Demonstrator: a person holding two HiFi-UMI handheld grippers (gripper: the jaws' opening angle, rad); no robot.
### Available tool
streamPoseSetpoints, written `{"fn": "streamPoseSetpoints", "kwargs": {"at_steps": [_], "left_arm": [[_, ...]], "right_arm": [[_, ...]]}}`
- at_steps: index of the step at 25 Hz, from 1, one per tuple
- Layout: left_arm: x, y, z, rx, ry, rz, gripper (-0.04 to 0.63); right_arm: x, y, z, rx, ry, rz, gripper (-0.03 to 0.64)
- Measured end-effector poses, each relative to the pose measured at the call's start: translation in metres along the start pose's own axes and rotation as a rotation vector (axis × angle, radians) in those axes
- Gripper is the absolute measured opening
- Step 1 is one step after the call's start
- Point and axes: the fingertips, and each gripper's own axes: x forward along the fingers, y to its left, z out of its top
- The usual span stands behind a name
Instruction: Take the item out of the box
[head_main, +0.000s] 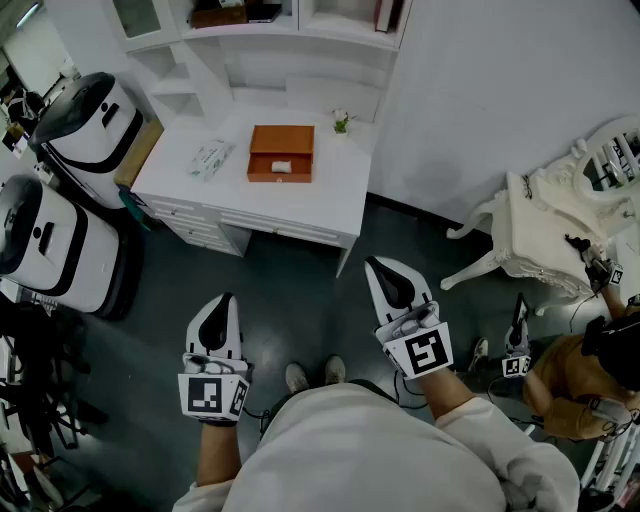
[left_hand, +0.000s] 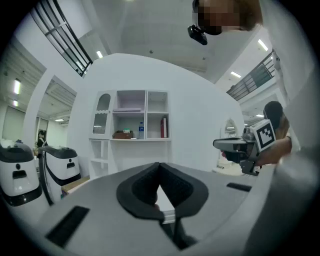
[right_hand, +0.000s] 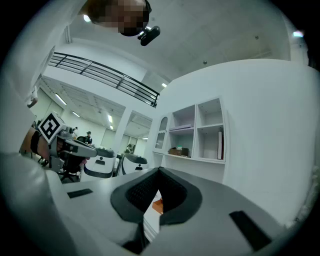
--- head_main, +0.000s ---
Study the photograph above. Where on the white and black robot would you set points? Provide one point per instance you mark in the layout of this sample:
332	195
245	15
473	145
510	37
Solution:
55	250
90	135

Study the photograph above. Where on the person's right forearm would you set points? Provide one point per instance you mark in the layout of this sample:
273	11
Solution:
447	395

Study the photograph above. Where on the person's white top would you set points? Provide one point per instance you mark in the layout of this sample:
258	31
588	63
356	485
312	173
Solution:
360	450

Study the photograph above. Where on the white ornate mirror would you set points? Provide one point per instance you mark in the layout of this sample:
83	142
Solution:
585	165

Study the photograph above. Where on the person's right shoe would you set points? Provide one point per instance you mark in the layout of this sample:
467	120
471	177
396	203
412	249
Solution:
335	370

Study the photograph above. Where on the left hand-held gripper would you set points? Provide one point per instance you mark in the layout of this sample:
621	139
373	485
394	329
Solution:
210	395

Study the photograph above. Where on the black book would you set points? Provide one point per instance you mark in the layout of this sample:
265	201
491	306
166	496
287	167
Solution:
264	13

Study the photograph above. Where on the white ornate vanity table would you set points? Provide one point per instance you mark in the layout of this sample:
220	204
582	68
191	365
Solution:
535	240

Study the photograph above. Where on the orange wooden drawer box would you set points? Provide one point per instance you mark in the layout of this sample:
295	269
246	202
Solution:
282	140

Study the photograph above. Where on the brown cardboard board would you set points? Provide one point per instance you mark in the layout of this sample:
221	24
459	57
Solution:
137	152

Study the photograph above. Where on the person's left forearm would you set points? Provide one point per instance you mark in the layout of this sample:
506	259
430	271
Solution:
217	455

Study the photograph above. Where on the white tissue pack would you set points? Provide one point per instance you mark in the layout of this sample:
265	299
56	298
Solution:
211	159

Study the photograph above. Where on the person's shoe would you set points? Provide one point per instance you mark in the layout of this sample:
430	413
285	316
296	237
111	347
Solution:
335	370
296	377
480	354

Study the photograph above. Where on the white rack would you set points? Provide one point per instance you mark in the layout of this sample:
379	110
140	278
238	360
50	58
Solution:
612	465

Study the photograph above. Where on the black equipment stand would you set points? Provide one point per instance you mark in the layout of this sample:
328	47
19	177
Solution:
40	360

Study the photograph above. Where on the brown box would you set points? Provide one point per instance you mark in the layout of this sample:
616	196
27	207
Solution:
220	16

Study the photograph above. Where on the eyeglasses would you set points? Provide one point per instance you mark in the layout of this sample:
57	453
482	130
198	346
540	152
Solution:
527	187

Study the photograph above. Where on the person's left shoe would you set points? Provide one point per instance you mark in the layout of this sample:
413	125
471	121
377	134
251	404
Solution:
296	377

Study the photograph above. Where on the white desk with drawers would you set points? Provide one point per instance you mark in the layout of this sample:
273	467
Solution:
320	200

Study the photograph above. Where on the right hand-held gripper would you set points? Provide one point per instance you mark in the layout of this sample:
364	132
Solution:
425	352

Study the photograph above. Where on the small potted flower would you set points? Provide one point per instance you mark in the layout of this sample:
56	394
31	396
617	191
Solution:
341	121

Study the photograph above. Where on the white shelving hutch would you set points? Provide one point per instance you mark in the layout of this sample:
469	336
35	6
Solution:
300	60

